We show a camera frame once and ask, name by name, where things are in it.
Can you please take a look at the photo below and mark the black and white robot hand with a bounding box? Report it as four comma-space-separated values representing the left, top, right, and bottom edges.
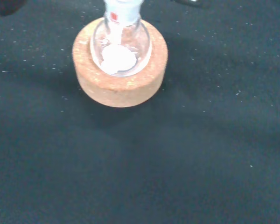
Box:
0, 0, 22, 17

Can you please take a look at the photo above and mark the glass round-bottom flask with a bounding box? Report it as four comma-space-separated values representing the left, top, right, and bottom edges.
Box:
90, 0, 152, 77

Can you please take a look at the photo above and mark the black bench cloth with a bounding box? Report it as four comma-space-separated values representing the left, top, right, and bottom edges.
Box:
0, 0, 280, 224

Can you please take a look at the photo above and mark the cork ring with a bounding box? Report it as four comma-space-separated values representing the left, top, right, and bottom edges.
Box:
71, 18, 168, 108

